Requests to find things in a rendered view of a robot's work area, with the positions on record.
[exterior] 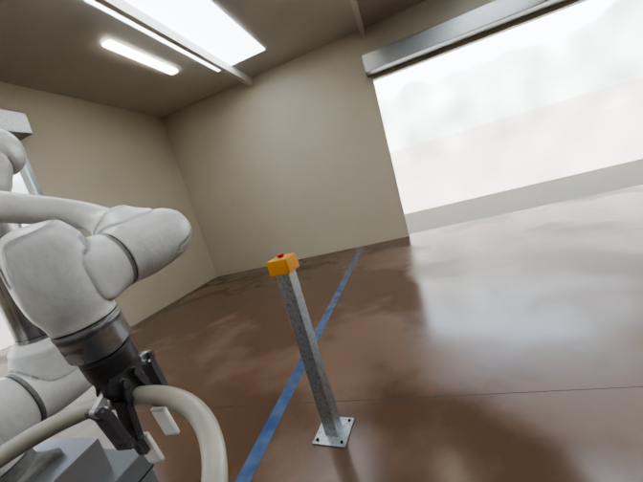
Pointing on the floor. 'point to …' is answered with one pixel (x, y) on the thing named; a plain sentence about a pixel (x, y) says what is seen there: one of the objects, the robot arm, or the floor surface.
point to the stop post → (310, 354)
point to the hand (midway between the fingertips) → (158, 434)
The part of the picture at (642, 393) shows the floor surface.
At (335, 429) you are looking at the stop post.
